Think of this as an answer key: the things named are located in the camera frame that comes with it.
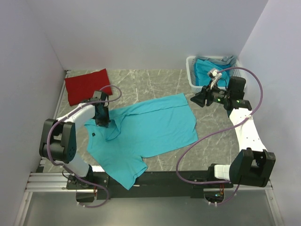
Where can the grey t-shirt in basket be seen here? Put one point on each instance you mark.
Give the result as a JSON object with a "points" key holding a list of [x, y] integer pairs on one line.
{"points": [[226, 60]]}

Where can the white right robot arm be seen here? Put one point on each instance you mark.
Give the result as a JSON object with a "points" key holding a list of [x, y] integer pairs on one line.
{"points": [[253, 164]]}

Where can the white plastic laundry basket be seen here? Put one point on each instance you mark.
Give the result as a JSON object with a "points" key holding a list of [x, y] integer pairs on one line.
{"points": [[190, 61]]}

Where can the blue t-shirt in basket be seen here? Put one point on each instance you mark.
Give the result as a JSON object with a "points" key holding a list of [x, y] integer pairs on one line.
{"points": [[202, 67]]}

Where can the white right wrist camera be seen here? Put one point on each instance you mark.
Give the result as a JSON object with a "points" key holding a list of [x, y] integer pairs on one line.
{"points": [[215, 75]]}

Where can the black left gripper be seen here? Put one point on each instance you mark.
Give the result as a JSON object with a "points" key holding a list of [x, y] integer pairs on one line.
{"points": [[105, 123]]}

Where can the light blue t-shirt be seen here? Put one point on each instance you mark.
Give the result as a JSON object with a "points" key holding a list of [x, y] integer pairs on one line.
{"points": [[143, 130]]}

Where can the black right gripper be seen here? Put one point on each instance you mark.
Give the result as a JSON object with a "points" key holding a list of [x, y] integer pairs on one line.
{"points": [[206, 94]]}

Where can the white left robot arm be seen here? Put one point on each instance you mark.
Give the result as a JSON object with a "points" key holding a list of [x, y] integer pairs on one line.
{"points": [[62, 134]]}

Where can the folded red t-shirt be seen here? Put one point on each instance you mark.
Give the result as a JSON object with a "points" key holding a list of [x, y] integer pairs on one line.
{"points": [[82, 87]]}

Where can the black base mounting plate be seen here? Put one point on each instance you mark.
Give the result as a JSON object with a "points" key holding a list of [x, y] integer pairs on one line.
{"points": [[149, 184]]}

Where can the aluminium frame rail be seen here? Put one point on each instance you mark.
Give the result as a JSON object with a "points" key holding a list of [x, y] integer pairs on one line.
{"points": [[56, 182]]}

